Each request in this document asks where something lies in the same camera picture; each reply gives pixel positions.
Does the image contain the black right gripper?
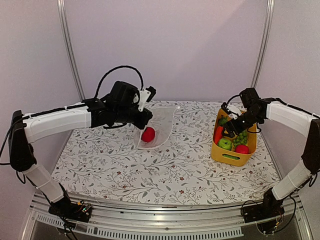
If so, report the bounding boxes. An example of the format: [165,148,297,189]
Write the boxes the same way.
[221,109,263,138]

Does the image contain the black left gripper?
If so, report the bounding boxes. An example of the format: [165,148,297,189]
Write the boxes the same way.
[114,105,153,129]

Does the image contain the red tomato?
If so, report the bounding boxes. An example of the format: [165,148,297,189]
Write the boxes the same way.
[141,127,156,143]

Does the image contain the clear zip top bag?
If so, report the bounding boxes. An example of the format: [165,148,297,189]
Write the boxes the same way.
[133,106,180,150]

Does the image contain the green apple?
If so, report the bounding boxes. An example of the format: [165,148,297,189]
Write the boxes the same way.
[217,138,233,151]

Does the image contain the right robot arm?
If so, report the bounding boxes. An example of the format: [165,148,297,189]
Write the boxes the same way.
[221,88,320,218]

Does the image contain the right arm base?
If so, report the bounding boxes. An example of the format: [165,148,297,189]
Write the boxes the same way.
[240,197,285,235]

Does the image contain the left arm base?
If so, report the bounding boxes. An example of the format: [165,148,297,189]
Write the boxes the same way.
[48,197,93,223]

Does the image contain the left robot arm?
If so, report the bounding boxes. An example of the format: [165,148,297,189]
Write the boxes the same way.
[5,81,156,217]

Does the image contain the green grapes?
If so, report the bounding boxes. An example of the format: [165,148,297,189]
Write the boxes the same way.
[233,130,248,147]

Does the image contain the green leafy vegetable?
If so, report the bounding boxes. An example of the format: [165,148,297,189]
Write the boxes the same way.
[217,115,228,127]

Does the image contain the red fruit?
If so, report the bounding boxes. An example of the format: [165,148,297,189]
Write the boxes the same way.
[234,144,250,154]

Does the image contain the orange carrot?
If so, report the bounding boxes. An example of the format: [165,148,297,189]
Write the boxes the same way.
[213,126,224,145]

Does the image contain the green bitter gourd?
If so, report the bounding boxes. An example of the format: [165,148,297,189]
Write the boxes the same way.
[222,154,240,160]

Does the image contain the yellow plastic basket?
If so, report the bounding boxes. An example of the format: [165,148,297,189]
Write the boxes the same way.
[211,109,257,167]

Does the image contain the floral table cover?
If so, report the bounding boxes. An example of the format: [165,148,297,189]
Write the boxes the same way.
[52,101,280,205]

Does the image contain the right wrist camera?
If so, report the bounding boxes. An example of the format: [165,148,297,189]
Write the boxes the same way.
[221,102,242,120]

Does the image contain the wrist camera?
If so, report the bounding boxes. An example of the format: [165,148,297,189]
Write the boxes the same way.
[221,102,242,120]
[137,86,157,112]

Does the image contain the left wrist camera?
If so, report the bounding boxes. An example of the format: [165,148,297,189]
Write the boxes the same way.
[137,86,157,112]

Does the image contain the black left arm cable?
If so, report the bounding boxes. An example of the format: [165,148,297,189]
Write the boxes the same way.
[94,65,145,100]

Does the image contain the aluminium front rail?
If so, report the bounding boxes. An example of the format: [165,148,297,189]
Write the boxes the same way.
[19,193,315,240]

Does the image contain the right aluminium post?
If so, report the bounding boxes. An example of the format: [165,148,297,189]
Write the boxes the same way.
[250,0,275,88]

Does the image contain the aluminium post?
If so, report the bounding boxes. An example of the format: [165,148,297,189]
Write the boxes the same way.
[56,0,85,100]
[250,0,275,88]

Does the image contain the left aluminium post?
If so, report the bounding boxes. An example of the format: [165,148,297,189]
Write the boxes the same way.
[56,0,85,100]

